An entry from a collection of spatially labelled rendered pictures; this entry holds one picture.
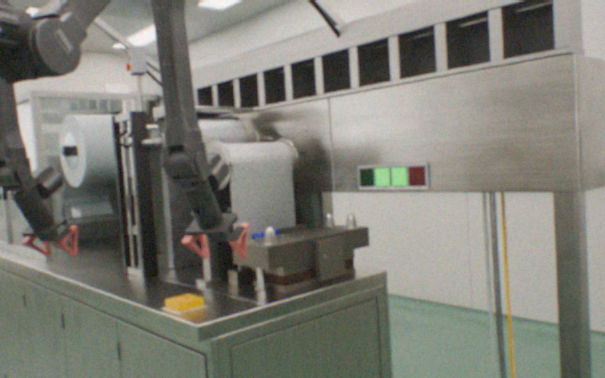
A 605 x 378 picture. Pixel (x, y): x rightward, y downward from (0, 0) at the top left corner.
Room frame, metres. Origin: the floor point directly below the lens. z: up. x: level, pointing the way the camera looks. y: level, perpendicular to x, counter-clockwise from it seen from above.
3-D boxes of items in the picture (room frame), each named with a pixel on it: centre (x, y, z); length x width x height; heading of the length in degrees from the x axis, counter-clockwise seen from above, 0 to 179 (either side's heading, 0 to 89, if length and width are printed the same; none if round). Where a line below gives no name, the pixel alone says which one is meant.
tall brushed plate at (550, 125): (2.38, 0.35, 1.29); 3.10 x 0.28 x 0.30; 42
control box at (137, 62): (2.03, 0.60, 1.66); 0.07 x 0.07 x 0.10; 27
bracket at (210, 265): (1.60, 0.30, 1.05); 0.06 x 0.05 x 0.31; 132
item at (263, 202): (1.63, 0.12, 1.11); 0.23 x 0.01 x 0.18; 132
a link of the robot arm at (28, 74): (0.77, 0.38, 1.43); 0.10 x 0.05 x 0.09; 157
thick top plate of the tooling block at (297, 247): (1.57, 0.01, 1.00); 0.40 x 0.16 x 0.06; 132
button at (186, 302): (1.33, 0.32, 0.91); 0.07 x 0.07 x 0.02; 42
